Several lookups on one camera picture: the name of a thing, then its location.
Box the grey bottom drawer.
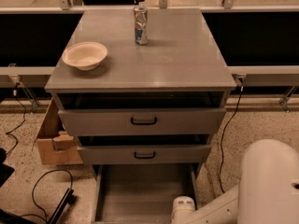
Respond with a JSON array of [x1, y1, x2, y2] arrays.
[[91, 163, 197, 224]]

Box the grey drawer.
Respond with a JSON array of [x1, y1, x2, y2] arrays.
[[58, 108, 226, 136], [91, 163, 197, 224], [78, 145, 211, 164]]

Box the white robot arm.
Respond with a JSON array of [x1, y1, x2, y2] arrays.
[[171, 139, 299, 224]]

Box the grey drawer cabinet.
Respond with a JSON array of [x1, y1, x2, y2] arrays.
[[44, 7, 237, 173]]

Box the grey top drawer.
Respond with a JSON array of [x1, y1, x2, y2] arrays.
[[58, 108, 226, 136]]

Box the grey middle drawer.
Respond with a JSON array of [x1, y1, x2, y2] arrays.
[[78, 145, 211, 164]]

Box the white paper bowl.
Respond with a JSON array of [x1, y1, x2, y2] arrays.
[[62, 42, 107, 71]]

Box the crushed silver blue can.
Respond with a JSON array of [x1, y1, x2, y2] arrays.
[[134, 6, 148, 46]]

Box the brown cardboard box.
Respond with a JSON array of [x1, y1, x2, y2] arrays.
[[36, 100, 82, 165]]

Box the black object left edge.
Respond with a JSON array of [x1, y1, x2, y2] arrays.
[[0, 148, 15, 188]]

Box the black stand leg left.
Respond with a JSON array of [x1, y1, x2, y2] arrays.
[[0, 188, 76, 224]]

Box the black cable right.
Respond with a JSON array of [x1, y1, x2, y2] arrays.
[[218, 85, 245, 194]]

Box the black cable left wall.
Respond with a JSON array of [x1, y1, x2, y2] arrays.
[[5, 82, 28, 157]]

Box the black cable left floor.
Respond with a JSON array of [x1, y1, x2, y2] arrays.
[[18, 168, 75, 221]]

